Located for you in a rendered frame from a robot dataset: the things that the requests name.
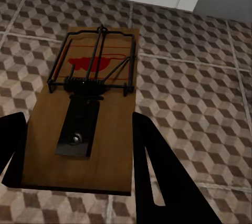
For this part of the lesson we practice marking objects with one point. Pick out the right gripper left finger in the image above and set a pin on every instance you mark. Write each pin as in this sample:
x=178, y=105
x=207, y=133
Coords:
x=11, y=129

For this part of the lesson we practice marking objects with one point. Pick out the mousetrap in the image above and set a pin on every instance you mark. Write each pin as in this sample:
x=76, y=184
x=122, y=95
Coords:
x=79, y=137

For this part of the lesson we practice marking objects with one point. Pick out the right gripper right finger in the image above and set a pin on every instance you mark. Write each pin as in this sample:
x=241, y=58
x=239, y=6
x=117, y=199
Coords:
x=184, y=202

